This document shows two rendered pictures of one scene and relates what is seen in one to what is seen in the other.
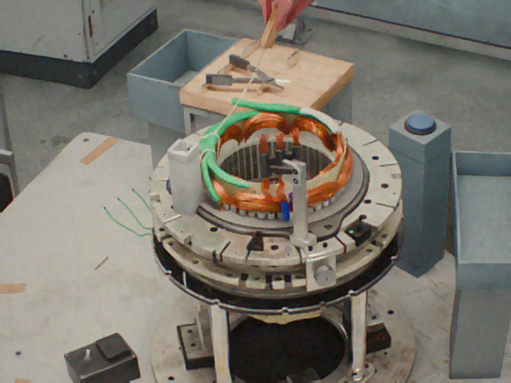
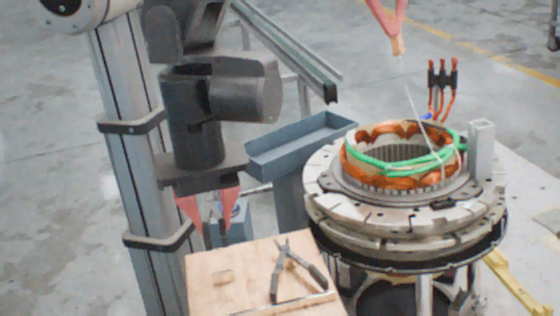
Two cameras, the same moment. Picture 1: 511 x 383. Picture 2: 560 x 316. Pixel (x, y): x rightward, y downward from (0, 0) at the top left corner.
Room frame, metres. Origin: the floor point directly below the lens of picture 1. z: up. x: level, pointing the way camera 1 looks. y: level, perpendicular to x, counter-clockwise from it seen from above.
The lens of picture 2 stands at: (1.86, 0.47, 1.56)
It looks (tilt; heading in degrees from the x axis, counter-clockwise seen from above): 27 degrees down; 230
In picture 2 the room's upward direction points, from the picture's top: 7 degrees counter-clockwise
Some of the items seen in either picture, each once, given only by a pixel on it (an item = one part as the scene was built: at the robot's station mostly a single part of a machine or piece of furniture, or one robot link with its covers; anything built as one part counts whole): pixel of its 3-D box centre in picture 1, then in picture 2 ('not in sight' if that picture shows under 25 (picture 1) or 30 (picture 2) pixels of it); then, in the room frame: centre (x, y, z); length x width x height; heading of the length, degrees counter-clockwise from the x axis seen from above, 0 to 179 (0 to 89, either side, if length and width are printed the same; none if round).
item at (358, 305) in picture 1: (357, 326); not in sight; (1.11, -0.12, 0.91); 0.02 x 0.02 x 0.21
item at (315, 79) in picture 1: (268, 82); (259, 290); (1.51, -0.02, 1.05); 0.20 x 0.19 x 0.02; 58
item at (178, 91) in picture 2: not in sight; (193, 93); (1.55, -0.02, 1.36); 0.07 x 0.06 x 0.07; 116
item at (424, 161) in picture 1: (418, 195); (236, 269); (1.40, -0.24, 0.91); 0.07 x 0.07 x 0.25; 43
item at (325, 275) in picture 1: (325, 275); not in sight; (1.02, -0.07, 1.07); 0.03 x 0.01 x 0.03; 106
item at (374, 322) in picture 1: (363, 307); (346, 266); (1.21, -0.14, 0.85); 0.06 x 0.04 x 0.05; 14
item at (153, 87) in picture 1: (190, 129); not in sight; (1.59, 0.11, 0.92); 0.17 x 0.11 x 0.28; 148
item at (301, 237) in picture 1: (302, 202); (433, 104); (1.06, -0.05, 1.15); 0.03 x 0.02 x 0.12; 50
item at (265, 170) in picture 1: (281, 160); (442, 78); (1.07, -0.03, 1.21); 0.04 x 0.04 x 0.03; 58
